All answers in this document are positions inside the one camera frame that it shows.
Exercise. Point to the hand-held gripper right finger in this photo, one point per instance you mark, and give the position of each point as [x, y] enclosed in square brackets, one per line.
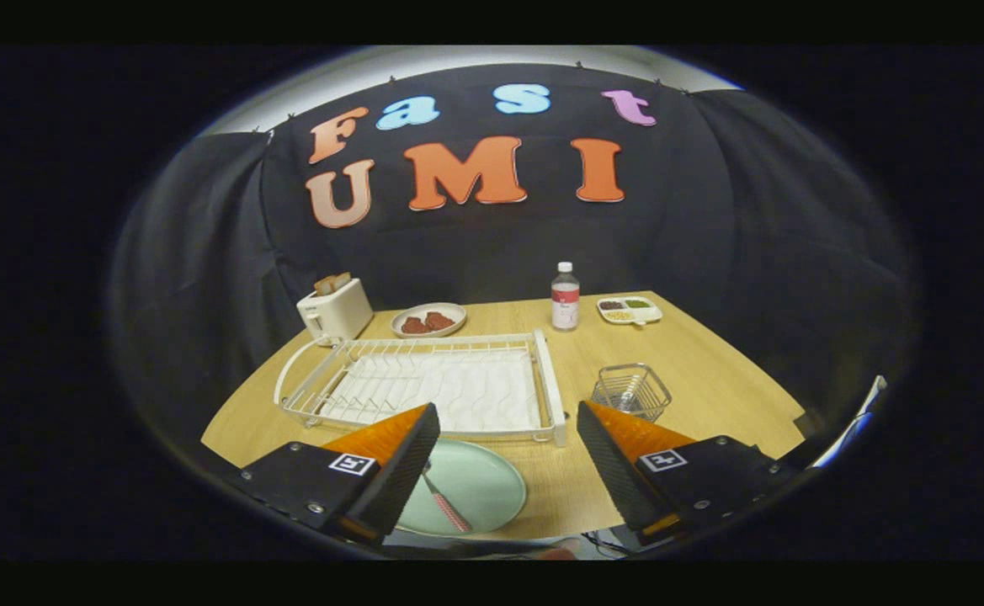
[618, 471]

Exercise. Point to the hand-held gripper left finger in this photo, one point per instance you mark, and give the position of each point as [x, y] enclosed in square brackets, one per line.
[399, 471]

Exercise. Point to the light green plate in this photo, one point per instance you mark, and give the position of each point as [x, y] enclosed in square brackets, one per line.
[483, 480]

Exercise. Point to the white divided dish with beans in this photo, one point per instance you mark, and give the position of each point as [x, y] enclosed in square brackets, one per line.
[647, 313]

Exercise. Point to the white plate with meat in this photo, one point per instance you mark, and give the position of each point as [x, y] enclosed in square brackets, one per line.
[433, 306]

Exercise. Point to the red meat piece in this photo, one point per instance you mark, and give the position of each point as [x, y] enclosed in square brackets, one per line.
[414, 326]
[441, 321]

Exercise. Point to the white toaster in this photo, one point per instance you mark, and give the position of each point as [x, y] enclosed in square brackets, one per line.
[340, 316]

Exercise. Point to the clear bottle with red label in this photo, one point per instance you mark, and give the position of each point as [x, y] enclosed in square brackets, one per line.
[565, 307]

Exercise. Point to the brown toast slices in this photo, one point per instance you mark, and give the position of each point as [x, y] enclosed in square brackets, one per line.
[332, 284]

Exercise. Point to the white and blue device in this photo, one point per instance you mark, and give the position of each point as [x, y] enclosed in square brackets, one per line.
[858, 417]

